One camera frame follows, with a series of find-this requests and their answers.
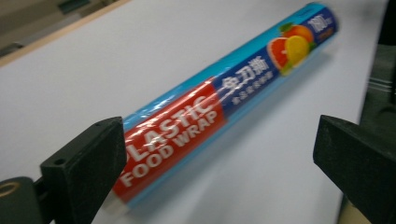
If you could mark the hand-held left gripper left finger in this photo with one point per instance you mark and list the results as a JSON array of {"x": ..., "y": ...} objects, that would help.
[{"x": 82, "y": 169}]

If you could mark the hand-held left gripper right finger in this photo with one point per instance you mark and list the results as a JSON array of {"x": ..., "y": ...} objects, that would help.
[{"x": 361, "y": 158}]

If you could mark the blue plastic wrap roll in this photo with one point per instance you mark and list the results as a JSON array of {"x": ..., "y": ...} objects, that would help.
[{"x": 218, "y": 102}]

